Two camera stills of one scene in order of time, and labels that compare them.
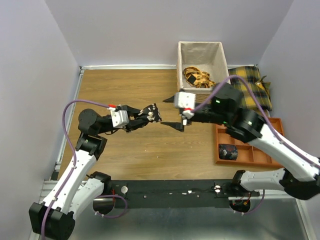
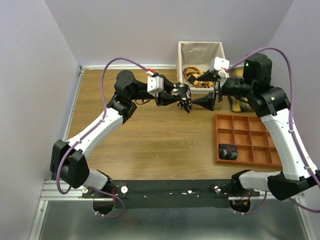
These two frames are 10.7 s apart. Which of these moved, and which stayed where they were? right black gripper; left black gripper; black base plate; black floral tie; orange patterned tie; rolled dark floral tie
Moved: right black gripper; black floral tie; left black gripper
Stayed: orange patterned tie; rolled dark floral tie; black base plate
